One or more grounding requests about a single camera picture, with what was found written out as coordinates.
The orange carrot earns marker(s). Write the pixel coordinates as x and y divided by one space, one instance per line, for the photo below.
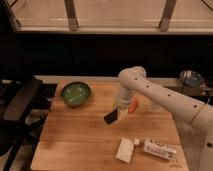
133 106

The black eraser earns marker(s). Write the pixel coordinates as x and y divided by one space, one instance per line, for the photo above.
111 117

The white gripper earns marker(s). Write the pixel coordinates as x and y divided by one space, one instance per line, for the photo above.
121 104

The green bowl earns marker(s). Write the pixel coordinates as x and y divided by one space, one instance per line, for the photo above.
75 94

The white toothpaste tube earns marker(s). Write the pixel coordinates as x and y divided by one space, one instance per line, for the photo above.
156 149

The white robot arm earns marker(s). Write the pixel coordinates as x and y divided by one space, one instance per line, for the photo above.
193 112

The black office chair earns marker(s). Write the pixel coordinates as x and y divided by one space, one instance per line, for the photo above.
13 129

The white sponge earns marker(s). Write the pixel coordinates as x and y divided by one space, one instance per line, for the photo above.
125 150

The blue round dish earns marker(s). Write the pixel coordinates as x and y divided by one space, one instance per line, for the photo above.
191 78

